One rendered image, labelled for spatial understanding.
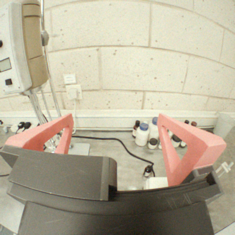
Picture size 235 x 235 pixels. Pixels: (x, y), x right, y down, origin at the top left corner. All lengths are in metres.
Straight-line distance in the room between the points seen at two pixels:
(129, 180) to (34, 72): 0.50
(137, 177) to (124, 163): 0.09
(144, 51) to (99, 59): 0.21
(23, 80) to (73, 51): 0.37
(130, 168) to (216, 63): 0.75
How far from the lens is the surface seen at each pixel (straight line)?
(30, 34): 0.31
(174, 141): 0.66
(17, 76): 0.28
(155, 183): 0.44
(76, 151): 0.62
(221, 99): 0.97
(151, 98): 0.67
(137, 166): 0.57
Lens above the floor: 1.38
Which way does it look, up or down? 37 degrees down
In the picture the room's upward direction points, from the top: straight up
